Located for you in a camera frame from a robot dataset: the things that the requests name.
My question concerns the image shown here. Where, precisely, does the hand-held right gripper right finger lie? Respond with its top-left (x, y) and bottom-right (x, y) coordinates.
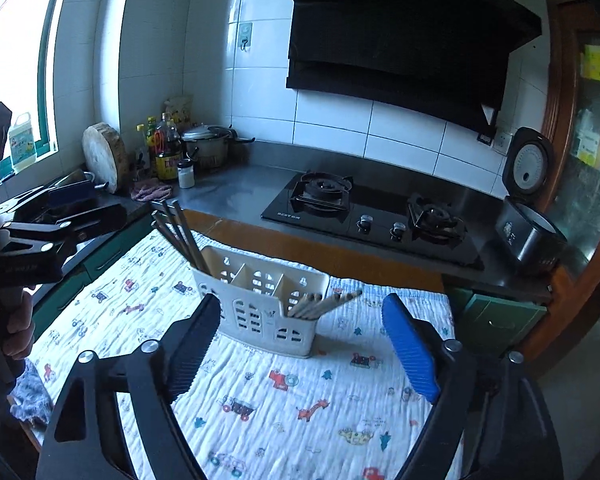
top-left (381, 292), bottom-right (566, 480)

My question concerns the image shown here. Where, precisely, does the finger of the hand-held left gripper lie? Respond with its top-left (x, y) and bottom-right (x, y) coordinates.
top-left (2, 205), bottom-right (128, 257)
top-left (0, 181), bottom-right (97, 221)

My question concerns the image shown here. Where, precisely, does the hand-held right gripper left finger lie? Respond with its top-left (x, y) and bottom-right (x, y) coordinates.
top-left (35, 292), bottom-right (223, 480)

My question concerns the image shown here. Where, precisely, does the white plastic utensil holder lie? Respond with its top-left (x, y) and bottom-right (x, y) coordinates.
top-left (190, 246), bottom-right (329, 359)

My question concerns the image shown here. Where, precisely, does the bundle of wooden chopsticks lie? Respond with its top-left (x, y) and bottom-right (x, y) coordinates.
top-left (286, 289), bottom-right (365, 321)
top-left (150, 199), bottom-right (208, 272)

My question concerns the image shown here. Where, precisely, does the person's left hand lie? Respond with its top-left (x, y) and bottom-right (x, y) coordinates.
top-left (1, 290), bottom-right (37, 360)

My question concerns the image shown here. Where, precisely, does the round wooden chopping board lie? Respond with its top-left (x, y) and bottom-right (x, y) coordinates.
top-left (82, 122), bottom-right (129, 195)

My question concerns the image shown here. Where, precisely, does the pink dish cloth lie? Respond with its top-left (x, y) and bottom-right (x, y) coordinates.
top-left (131, 180), bottom-right (173, 202)

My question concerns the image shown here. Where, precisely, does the white detergent bottle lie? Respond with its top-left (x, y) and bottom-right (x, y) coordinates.
top-left (7, 112), bottom-right (36, 171)

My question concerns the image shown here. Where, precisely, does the small clear bottle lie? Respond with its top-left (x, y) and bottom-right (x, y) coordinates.
top-left (135, 124), bottom-right (150, 166)

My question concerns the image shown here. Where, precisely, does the green base cabinet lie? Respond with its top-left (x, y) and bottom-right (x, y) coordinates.
top-left (450, 287), bottom-right (548, 358)

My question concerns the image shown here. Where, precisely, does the yellow-cap oil bottle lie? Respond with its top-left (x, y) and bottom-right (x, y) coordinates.
top-left (145, 116), bottom-right (160, 161)

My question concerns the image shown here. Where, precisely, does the small white jar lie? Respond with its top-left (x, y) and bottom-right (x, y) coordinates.
top-left (177, 158), bottom-right (196, 189)

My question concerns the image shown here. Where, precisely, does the white cartoon-print tablecloth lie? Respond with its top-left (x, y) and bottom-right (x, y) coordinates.
top-left (27, 230), bottom-right (463, 480)

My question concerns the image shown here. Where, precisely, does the blue patterned cloth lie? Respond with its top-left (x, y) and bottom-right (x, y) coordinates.
top-left (10, 360), bottom-right (56, 426)

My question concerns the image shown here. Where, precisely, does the steel pressure cooker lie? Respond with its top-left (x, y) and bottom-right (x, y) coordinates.
top-left (180, 124), bottom-right (256, 173)

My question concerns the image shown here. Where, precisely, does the pale printed packet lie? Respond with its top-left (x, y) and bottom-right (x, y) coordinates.
top-left (165, 96), bottom-right (193, 126)

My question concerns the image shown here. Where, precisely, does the black gas stove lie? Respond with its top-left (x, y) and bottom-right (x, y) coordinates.
top-left (260, 170), bottom-right (486, 271)

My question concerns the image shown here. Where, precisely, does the black rice cooker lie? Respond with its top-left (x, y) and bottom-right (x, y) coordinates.
top-left (495, 127), bottom-right (568, 276)

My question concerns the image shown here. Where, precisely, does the kitchen window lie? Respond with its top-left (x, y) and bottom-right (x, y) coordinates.
top-left (0, 0), bottom-right (76, 161)

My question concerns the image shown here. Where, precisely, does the grey kitchen counter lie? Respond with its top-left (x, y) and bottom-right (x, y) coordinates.
top-left (0, 140), bottom-right (556, 306)

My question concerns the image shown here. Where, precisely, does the wooden glass-door cabinet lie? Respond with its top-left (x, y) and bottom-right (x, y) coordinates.
top-left (540, 2), bottom-right (600, 376)

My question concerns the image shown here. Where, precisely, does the black range hood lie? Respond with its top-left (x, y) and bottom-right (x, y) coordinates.
top-left (271, 0), bottom-right (543, 143)

